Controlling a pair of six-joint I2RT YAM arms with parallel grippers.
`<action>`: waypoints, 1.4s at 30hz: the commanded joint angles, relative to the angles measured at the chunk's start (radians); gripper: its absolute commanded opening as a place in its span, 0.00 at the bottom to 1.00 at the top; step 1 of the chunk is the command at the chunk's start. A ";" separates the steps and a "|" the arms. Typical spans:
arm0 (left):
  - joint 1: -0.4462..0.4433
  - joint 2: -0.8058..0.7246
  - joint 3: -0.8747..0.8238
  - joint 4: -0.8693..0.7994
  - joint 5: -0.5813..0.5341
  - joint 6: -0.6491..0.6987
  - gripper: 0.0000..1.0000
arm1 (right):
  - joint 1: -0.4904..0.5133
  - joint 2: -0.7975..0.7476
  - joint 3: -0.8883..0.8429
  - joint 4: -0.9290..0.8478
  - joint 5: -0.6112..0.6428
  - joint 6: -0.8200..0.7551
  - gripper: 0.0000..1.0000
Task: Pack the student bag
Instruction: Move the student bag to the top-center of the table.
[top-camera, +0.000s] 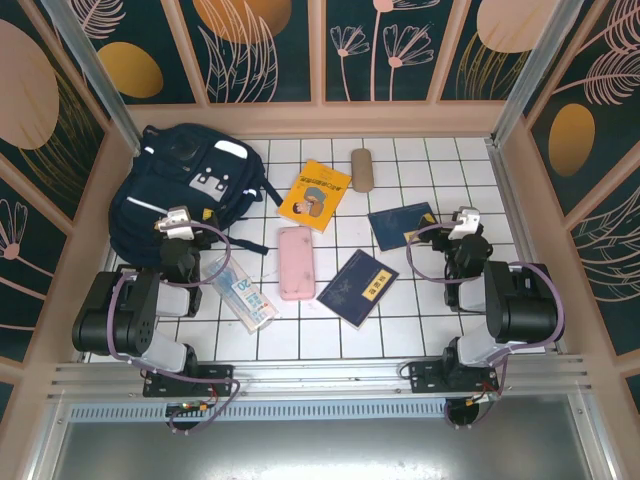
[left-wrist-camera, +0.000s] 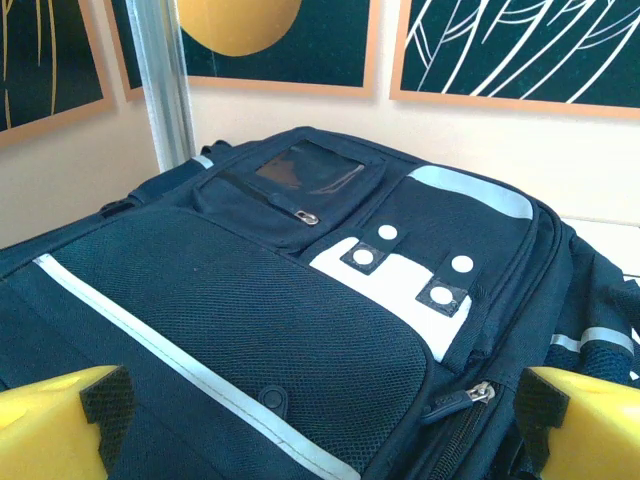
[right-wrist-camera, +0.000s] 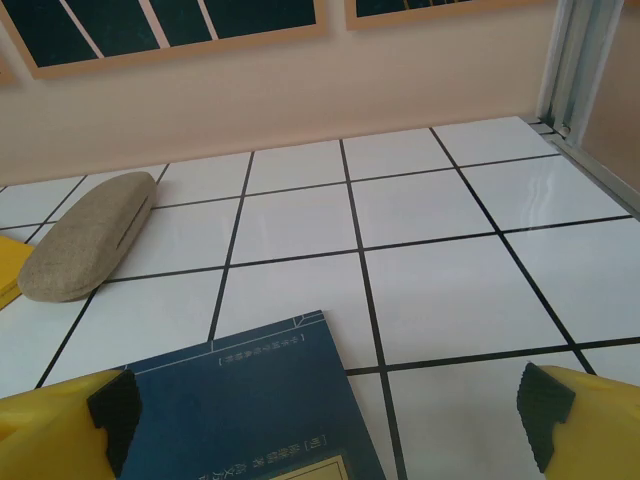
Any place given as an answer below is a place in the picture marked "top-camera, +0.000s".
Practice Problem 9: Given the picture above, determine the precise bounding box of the navy blue backpack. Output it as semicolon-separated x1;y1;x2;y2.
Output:
108;123;284;271

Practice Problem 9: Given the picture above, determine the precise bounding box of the aluminium side rail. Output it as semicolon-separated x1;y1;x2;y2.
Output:
485;138;561;357

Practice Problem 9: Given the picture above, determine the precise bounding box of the white cable connector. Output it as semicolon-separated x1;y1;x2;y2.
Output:
158;206;195;240

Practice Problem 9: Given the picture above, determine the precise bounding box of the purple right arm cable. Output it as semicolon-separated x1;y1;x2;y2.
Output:
404;223;567;430

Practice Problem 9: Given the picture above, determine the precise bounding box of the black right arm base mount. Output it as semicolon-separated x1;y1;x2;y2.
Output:
407;359;501;399

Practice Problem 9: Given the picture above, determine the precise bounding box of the yellow cartoon cover book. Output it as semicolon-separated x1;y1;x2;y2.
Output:
277;158;353;235

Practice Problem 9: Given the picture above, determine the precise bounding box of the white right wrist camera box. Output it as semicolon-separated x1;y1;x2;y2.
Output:
447;206;483;242

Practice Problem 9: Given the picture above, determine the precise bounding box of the aluminium frame post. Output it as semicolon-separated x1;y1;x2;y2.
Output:
489;0;587;147
38;0;144;154

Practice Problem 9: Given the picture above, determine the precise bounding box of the tan glasses case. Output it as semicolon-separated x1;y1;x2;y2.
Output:
350;148;377;194

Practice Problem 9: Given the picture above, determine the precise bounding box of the slotted metal vent strip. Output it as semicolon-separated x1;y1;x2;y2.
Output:
67;403;576;422

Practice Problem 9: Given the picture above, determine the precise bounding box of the navy blue plain notebook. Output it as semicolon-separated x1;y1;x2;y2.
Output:
367;201;437;252

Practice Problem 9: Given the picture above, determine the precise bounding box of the clear plastic pen pack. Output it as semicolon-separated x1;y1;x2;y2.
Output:
202;253;279;335

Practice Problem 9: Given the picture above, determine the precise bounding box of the pink pencil case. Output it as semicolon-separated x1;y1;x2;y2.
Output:
277;225;316;302

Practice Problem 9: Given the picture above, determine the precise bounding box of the navy notebook with yellow label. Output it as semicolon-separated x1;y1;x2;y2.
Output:
316;248;400;331

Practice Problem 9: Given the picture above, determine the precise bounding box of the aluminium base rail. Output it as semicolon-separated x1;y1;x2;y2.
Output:
47;353;592;401

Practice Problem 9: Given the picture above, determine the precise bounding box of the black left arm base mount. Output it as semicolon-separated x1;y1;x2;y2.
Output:
142;363;236;399

